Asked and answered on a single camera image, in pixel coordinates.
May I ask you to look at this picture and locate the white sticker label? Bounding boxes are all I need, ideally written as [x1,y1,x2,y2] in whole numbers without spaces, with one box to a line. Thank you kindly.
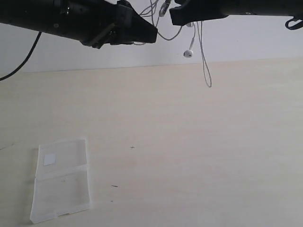
[43,153,56,166]

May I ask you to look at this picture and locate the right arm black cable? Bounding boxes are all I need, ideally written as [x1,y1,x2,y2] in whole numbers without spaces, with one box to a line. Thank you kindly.
[285,15,303,30]

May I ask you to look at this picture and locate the clear plastic storage case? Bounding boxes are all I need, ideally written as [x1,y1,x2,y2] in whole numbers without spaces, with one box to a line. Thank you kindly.
[30,138,91,224]

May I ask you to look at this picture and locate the white wired earphones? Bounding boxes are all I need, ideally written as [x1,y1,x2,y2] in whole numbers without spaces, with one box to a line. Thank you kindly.
[131,0,213,88]

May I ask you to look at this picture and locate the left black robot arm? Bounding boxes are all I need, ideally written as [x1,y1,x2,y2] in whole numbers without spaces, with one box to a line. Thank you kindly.
[0,0,158,49]

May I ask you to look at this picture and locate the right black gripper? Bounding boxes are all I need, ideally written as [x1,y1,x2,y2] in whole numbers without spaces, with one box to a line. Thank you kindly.
[169,0,228,26]

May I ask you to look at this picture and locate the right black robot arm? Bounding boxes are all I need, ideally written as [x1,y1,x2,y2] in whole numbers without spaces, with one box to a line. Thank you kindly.
[169,0,303,26]

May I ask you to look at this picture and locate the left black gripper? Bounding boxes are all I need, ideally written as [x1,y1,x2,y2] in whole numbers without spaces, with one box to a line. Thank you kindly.
[66,0,158,49]

